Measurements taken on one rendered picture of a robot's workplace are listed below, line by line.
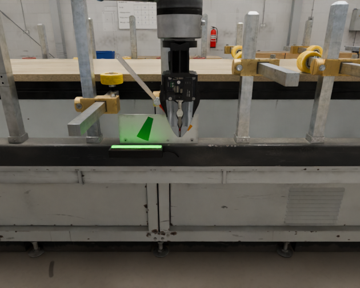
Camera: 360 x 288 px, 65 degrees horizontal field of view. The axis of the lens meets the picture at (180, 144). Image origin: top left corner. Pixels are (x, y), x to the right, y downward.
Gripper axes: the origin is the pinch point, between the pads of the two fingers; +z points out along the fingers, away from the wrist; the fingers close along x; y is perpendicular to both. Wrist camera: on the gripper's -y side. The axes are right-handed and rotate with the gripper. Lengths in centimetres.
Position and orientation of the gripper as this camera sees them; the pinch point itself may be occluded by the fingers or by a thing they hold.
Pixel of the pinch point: (179, 130)
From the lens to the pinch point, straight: 66.3
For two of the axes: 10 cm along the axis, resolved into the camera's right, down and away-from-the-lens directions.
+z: 0.0, 9.3, 3.6
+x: 10.0, 0.0, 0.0
